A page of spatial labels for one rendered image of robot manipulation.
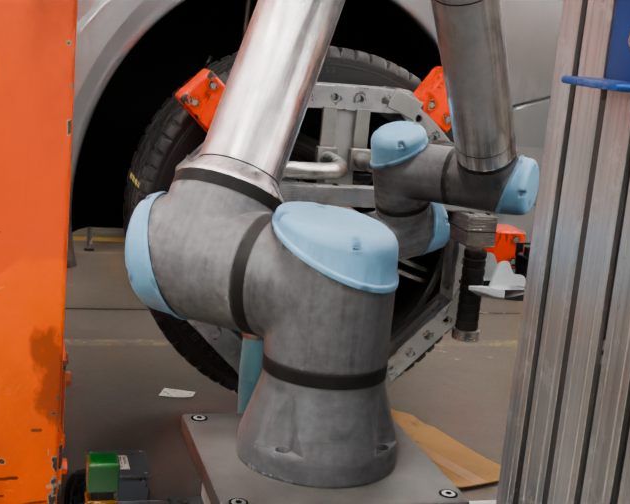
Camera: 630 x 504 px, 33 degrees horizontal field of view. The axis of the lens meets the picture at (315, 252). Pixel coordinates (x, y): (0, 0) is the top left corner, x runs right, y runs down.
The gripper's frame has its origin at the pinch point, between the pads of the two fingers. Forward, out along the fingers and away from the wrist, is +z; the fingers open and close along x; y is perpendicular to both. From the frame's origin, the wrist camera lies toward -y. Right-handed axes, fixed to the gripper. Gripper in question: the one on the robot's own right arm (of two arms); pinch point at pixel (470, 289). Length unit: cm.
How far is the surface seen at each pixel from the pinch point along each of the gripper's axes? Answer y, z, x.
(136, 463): -40, 48, -27
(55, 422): -18, 63, 10
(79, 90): 24, 59, -42
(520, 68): 34, -24, -42
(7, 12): 37, 71, 10
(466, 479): -82, -54, -104
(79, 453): -83, 50, -131
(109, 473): -18, 57, 25
